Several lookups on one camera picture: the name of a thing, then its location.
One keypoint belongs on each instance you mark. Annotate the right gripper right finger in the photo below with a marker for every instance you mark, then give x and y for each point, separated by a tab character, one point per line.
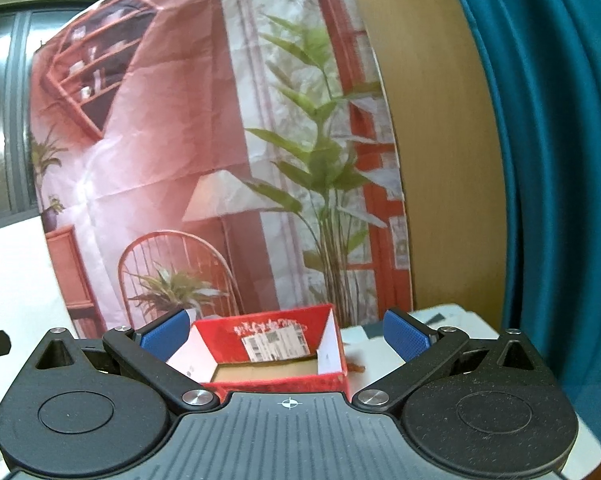
428	355

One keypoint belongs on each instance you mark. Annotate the dark window frame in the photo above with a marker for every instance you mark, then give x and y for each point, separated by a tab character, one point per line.
23	29

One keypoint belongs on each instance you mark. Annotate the printed room backdrop cloth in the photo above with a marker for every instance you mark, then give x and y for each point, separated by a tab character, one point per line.
226	156

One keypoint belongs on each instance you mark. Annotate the teal curtain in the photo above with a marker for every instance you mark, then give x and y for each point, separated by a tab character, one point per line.
542	60

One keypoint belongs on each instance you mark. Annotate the patterned tablecloth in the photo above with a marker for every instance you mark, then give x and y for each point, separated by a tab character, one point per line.
374	350

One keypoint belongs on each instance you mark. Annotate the red strawberry cardboard box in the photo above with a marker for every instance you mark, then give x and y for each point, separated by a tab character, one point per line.
289	351

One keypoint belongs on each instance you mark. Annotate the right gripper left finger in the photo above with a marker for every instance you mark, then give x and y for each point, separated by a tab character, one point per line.
142	355

